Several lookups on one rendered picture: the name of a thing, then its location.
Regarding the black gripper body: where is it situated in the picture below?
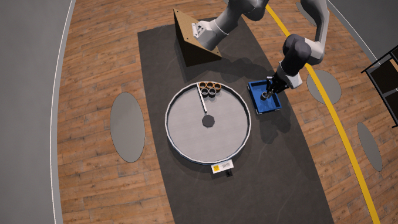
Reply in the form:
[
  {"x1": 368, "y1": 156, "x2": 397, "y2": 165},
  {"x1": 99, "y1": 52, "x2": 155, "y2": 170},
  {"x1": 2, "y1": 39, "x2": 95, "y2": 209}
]
[{"x1": 272, "y1": 72, "x2": 287, "y2": 85}]

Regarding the blue crate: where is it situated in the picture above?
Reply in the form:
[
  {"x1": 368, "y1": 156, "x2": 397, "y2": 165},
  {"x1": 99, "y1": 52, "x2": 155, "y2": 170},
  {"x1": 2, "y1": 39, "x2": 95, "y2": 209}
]
[{"x1": 247, "y1": 80, "x2": 282, "y2": 116}]

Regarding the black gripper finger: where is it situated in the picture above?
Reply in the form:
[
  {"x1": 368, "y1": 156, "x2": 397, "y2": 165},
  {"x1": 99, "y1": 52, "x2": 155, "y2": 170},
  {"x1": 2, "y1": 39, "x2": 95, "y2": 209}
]
[
  {"x1": 268, "y1": 84, "x2": 289, "y2": 99},
  {"x1": 265, "y1": 76, "x2": 278, "y2": 97}
]

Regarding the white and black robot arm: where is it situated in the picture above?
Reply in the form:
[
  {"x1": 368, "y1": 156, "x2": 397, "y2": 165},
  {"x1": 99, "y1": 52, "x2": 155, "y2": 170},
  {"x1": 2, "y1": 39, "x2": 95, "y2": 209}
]
[{"x1": 192, "y1": 0, "x2": 329, "y2": 89}]

